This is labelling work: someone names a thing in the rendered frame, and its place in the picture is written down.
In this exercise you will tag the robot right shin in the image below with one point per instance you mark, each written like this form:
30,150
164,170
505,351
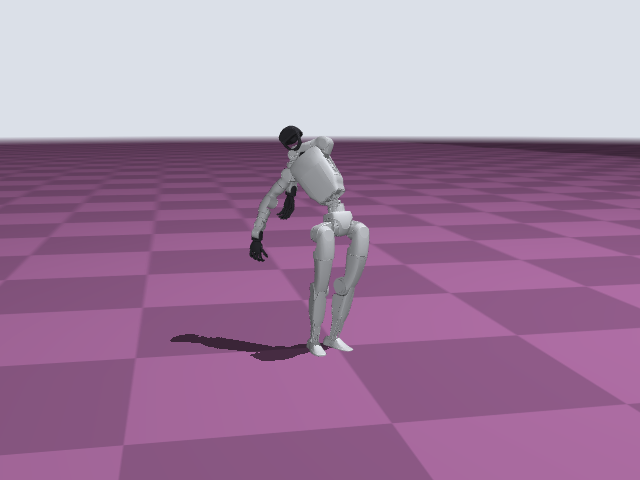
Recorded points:
317,306

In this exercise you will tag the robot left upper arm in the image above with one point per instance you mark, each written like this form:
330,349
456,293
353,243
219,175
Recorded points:
324,143

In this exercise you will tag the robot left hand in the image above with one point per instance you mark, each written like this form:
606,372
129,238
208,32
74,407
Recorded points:
288,204

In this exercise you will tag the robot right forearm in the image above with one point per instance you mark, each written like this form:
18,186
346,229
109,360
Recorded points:
264,212

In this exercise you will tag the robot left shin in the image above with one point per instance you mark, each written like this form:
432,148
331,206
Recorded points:
341,305

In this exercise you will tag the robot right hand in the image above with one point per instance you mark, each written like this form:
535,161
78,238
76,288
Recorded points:
256,247

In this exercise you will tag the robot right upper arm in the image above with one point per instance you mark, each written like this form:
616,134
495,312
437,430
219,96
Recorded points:
279,187

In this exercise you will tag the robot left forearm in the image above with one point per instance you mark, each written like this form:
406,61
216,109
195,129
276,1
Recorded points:
291,183

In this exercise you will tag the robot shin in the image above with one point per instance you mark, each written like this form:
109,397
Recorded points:
341,305
317,306

